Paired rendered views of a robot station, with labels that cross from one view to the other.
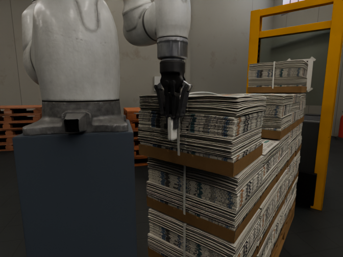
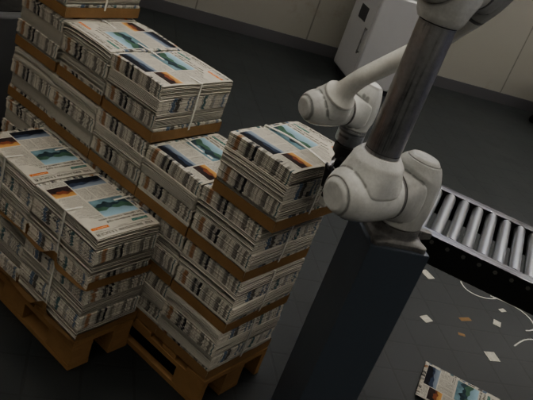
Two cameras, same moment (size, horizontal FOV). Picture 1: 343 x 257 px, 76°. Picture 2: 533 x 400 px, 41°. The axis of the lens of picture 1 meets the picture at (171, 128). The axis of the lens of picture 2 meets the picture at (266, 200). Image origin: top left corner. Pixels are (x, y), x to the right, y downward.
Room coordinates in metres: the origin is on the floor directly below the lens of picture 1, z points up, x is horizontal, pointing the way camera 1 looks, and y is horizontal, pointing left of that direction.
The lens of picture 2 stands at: (1.07, 2.13, 1.96)
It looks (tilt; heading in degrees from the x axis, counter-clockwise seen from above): 27 degrees down; 264
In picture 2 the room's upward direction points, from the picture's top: 20 degrees clockwise
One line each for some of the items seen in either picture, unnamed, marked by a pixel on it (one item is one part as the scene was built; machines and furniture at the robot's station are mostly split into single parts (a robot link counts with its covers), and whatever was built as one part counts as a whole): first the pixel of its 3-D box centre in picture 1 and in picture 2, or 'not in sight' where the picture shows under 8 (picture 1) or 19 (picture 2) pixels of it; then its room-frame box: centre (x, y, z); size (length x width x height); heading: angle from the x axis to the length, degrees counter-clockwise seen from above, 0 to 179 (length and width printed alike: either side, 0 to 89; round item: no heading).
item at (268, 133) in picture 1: (251, 128); (162, 114); (1.30, -0.48, 0.86); 0.38 x 0.29 x 0.04; 53
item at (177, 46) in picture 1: (172, 51); (350, 135); (0.67, 0.00, 1.19); 0.09 x 0.09 x 0.06
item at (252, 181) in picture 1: (239, 205); (158, 226); (1.19, -0.40, 0.42); 1.17 x 0.39 x 0.83; 143
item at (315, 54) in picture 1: (289, 70); not in sight; (2.13, -1.11, 1.27); 0.57 x 0.01 x 0.65; 53
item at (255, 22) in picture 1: (251, 105); not in sight; (2.32, -0.84, 0.92); 0.09 x 0.09 x 1.85; 53
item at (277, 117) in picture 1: (251, 113); (167, 94); (1.30, -0.48, 0.95); 0.38 x 0.29 x 0.23; 53
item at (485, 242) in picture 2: not in sight; (486, 237); (-0.11, -0.49, 0.77); 0.47 x 0.05 x 0.05; 71
